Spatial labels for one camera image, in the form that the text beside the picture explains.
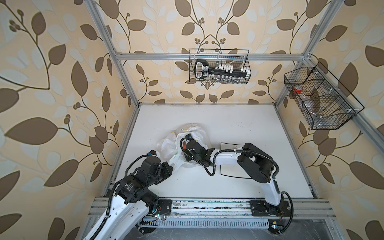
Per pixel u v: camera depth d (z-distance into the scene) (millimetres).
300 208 765
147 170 535
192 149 705
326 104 723
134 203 475
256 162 534
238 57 911
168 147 836
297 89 879
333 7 709
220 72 836
